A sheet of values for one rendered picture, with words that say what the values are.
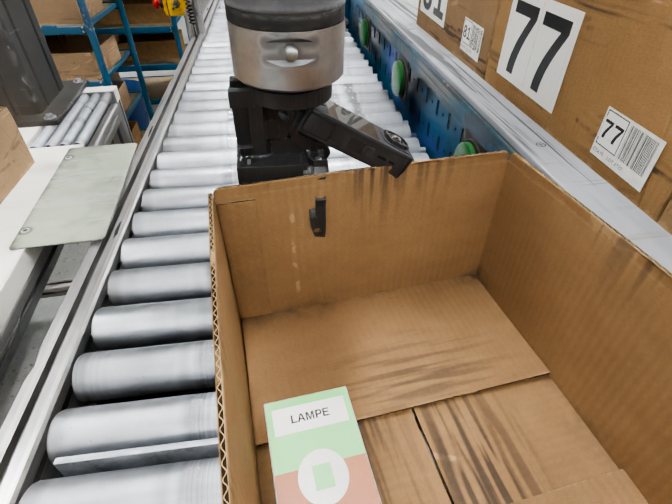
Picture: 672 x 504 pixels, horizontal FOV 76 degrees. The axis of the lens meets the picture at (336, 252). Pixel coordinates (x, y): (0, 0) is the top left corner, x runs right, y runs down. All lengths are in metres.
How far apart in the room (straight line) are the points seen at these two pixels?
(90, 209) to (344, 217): 0.43
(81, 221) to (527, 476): 0.62
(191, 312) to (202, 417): 0.13
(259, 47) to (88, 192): 0.50
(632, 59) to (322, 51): 0.30
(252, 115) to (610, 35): 0.36
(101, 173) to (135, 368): 0.43
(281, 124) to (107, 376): 0.30
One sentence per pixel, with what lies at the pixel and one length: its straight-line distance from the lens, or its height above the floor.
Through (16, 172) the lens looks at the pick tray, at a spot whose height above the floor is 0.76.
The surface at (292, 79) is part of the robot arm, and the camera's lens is 0.34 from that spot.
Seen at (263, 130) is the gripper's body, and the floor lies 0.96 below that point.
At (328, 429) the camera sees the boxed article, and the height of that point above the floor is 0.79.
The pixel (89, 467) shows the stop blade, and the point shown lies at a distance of 0.46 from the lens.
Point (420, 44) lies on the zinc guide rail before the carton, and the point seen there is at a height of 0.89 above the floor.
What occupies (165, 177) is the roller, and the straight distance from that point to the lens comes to 0.79.
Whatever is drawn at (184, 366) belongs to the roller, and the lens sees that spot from 0.47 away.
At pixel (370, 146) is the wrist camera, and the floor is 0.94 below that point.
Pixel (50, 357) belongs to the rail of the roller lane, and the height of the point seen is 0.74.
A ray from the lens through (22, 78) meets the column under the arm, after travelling 1.11.
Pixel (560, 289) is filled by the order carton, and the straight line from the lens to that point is 0.43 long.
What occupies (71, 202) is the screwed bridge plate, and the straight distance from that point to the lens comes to 0.77.
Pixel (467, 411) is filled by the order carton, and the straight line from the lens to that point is 0.43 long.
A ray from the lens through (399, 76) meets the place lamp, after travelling 0.96.
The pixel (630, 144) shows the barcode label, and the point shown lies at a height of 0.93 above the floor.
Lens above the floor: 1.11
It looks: 40 degrees down
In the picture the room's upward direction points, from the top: straight up
